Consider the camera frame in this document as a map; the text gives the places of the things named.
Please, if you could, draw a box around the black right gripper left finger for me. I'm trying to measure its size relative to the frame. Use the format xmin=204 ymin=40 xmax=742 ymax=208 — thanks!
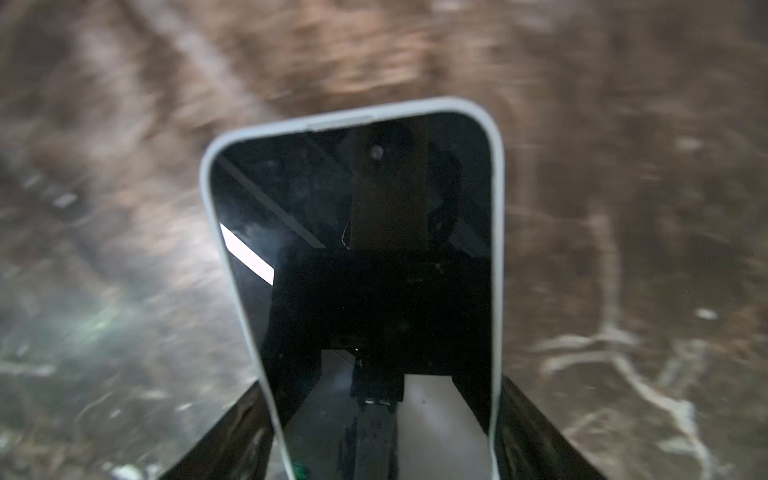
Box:
xmin=160 ymin=383 xmax=274 ymax=480

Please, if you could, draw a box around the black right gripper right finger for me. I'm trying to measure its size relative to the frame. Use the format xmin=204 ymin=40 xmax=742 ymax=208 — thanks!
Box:
xmin=495 ymin=377 xmax=605 ymax=480

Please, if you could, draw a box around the light blue case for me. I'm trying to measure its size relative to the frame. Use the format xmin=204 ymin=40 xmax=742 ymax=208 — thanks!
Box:
xmin=199 ymin=96 xmax=506 ymax=480

